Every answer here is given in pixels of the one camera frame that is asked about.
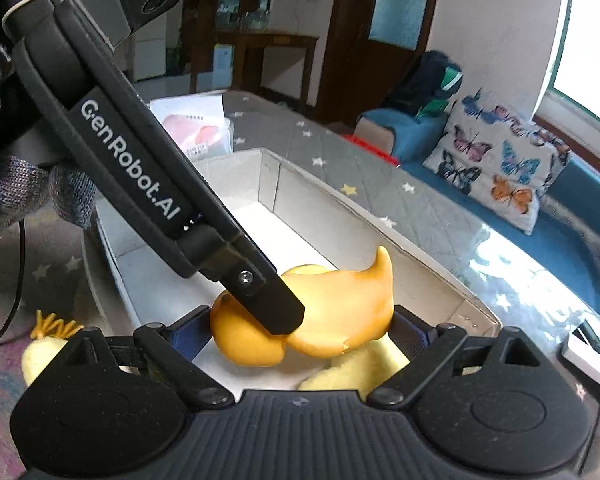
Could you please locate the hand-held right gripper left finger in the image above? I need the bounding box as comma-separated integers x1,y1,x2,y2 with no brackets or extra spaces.
65,304,237,409

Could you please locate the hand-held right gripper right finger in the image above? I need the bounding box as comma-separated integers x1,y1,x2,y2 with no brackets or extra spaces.
367,305,551,409

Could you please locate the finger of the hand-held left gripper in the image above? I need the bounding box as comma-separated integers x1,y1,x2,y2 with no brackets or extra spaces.
177,225,307,336

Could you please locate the grey cardboard box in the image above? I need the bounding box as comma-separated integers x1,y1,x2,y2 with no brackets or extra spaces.
97,147,503,396

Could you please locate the yellow plush chick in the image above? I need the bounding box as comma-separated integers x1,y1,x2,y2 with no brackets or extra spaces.
21,310,86,388
297,337,411,392

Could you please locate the orange rubber duck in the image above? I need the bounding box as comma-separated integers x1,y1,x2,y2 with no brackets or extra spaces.
210,247,396,366

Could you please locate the person's left hand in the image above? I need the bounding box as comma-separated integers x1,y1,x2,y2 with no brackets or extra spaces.
0,42,97,241

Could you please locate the pink white tissue pack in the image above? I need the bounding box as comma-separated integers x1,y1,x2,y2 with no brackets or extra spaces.
150,97,233,163

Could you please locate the white cabinet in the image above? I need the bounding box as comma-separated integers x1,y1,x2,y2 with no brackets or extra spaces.
130,25,168,83

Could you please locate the grey star print tablecloth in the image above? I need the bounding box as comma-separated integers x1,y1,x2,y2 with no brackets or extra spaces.
0,90,600,480

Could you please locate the pale green carton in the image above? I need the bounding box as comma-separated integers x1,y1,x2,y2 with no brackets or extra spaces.
212,44,236,81

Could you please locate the blue sofa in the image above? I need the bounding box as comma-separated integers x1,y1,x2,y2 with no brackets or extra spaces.
355,110,600,321

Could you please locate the white flat remote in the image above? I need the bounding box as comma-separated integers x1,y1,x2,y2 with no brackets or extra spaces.
562,317,600,386

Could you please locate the red plastic item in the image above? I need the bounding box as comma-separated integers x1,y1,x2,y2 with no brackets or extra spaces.
340,134,401,166

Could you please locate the butterfly print pillow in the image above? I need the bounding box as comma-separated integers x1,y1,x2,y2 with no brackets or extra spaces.
422,89,573,236

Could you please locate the brown wooden door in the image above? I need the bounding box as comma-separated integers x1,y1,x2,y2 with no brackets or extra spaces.
320,0,446,126

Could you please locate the dark blue backpack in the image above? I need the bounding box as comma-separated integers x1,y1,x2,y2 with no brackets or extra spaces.
380,50,463,118

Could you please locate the green framed window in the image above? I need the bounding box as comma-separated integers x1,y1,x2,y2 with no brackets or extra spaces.
530,0,600,136

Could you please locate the black cable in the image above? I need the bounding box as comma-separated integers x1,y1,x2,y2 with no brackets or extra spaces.
0,215,27,348

